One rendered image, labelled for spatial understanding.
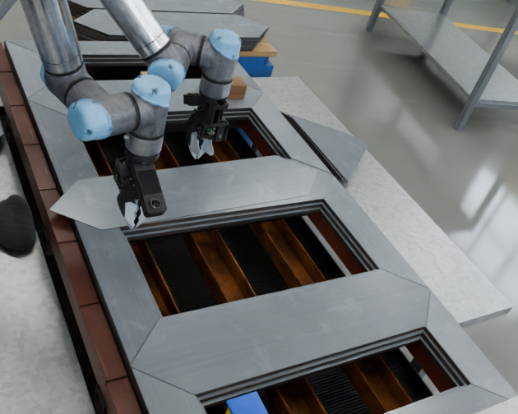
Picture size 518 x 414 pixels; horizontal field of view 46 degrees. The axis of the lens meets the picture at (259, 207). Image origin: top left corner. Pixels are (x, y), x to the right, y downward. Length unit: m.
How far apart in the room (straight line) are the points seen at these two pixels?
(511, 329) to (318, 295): 1.71
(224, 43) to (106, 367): 0.74
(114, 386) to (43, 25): 0.64
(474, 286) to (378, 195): 0.40
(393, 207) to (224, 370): 0.92
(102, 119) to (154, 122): 0.12
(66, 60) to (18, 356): 0.60
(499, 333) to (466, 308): 1.22
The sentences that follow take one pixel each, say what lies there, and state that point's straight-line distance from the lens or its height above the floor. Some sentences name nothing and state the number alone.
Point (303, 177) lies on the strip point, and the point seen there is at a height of 0.85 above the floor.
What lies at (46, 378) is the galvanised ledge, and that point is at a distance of 1.34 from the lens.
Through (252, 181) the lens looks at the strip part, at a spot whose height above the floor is 0.85.
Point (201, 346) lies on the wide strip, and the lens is 1.20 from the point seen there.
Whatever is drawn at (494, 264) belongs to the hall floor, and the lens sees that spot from 3.27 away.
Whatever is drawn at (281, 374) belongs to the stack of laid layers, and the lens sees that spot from 1.22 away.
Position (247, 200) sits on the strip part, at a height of 0.85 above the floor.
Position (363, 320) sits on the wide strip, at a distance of 1.37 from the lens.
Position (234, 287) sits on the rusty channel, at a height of 0.68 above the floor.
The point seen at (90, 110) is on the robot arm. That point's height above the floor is 1.19.
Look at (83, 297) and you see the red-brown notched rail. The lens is 1.28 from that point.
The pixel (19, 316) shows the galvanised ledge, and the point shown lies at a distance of 1.43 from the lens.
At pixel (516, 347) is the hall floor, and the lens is 2.91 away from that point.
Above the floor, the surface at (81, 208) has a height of 0.85.
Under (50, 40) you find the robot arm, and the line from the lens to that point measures 1.17.
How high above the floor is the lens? 1.79
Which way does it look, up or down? 38 degrees down
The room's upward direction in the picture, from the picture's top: 18 degrees clockwise
